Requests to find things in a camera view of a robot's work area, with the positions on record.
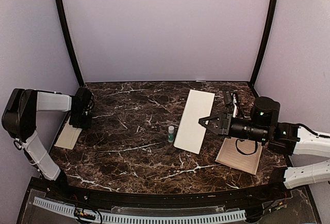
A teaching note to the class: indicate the cream paper envelope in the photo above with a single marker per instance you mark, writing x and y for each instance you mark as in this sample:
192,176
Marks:
68,137

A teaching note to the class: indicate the small circuit board with wires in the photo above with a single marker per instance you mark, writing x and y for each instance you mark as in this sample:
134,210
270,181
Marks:
80,214

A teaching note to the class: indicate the right black frame post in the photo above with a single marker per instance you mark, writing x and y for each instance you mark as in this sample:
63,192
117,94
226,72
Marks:
263,43

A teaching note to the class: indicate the white slotted cable duct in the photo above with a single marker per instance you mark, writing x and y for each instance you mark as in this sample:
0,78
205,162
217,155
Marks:
143,215

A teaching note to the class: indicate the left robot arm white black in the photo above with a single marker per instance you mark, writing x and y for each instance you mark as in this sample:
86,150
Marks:
20,121

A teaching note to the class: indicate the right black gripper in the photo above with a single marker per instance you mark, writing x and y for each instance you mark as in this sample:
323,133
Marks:
223,125

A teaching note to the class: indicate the green white glue stick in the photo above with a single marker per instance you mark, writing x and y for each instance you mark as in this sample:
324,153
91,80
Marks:
171,130

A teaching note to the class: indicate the black frame post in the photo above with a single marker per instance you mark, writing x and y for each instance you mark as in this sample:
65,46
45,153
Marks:
263,43
68,42

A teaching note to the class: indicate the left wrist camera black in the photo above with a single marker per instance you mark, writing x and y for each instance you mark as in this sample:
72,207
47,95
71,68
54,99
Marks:
84,100

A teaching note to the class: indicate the left black frame post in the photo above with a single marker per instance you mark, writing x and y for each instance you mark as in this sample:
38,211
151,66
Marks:
68,42

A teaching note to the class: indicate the lined letter paper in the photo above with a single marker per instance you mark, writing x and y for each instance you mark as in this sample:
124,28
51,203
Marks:
242,155
190,134

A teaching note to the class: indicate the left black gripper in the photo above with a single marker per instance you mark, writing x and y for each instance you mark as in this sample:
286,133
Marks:
86,125

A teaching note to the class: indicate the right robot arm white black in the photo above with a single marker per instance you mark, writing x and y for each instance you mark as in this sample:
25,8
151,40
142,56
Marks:
284,138

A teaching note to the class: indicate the flat lined letter paper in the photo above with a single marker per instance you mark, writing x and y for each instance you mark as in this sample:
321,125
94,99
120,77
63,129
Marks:
242,155

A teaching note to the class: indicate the black front table rail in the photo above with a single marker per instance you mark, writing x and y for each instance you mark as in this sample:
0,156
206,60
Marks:
238,198

